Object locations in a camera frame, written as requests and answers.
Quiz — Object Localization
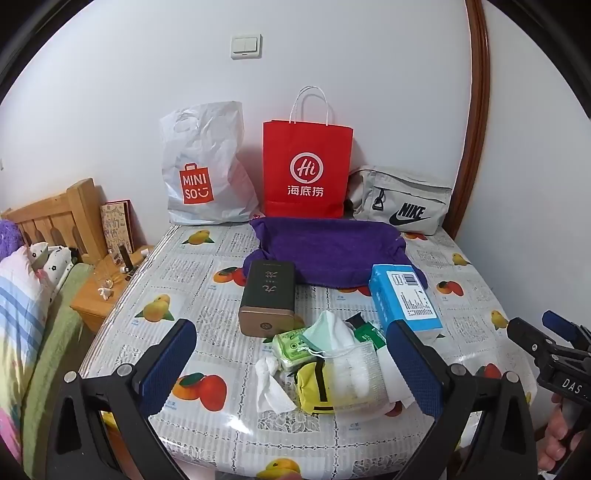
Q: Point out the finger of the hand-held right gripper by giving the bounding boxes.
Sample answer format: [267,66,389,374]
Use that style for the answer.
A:
[542,310,591,344]
[506,318,555,365]

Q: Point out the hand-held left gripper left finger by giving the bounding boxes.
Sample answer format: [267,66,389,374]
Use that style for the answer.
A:
[46,318,198,480]

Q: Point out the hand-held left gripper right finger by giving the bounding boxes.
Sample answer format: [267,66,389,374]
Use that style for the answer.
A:
[387,319,539,480]

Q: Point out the green wet wipe packet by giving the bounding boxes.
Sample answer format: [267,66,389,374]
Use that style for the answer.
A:
[345,313,387,352]

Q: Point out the white glove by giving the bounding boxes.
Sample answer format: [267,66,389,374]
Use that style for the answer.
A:
[323,342,393,412]

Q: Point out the light green face mask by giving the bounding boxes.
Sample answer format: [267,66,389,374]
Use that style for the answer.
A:
[300,310,357,360]

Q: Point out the yellow and black pouch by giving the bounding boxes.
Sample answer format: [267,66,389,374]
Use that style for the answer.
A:
[294,360,338,415]

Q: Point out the white tissue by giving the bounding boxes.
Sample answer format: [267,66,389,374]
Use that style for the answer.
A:
[255,355,296,414]

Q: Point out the light green tissue packet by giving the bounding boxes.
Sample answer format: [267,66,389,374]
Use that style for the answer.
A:
[271,327,319,372]

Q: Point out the dark green tin box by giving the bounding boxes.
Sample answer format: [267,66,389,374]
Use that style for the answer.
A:
[239,260,297,337]

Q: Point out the purple fabric basket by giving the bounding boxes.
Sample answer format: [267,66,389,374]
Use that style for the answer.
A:
[243,217,428,291]

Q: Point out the person's right hand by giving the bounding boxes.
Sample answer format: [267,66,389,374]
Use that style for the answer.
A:
[538,405,576,472]

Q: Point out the blue cardboard box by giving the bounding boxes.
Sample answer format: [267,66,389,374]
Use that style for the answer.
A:
[368,264,445,340]

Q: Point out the fruit print tablecloth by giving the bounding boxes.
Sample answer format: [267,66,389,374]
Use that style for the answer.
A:
[78,222,539,480]

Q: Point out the wooden nightstand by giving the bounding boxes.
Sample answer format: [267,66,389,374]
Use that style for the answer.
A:
[69,244,155,333]

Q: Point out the green blanket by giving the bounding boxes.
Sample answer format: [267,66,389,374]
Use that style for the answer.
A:
[18,263,98,444]

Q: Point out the patterned book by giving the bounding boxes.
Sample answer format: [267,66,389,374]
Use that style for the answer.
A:
[100,199,137,256]

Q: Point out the polka dot pillow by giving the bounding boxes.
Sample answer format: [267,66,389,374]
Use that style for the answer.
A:
[28,241,79,298]

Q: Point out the striped blanket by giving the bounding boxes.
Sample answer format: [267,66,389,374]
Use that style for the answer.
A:
[0,244,51,444]

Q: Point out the grey waist bag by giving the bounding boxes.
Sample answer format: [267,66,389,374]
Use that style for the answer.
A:
[346,165,454,236]

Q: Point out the wooden headboard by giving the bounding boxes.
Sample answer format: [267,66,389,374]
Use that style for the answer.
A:
[0,178,109,264]

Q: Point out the purple plush cloth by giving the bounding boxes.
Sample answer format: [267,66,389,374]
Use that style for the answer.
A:
[0,219,24,264]

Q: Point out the white plastic shopping bag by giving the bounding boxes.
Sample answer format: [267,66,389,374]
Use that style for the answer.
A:
[159,100,259,227]

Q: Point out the red paper bag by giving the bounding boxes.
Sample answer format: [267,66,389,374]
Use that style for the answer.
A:
[262,85,355,220]

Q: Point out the brown wooden door frame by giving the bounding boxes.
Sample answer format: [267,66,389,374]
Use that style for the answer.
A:
[443,0,491,241]

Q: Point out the white light switch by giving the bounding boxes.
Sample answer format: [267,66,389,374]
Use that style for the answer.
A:
[230,34,263,61]

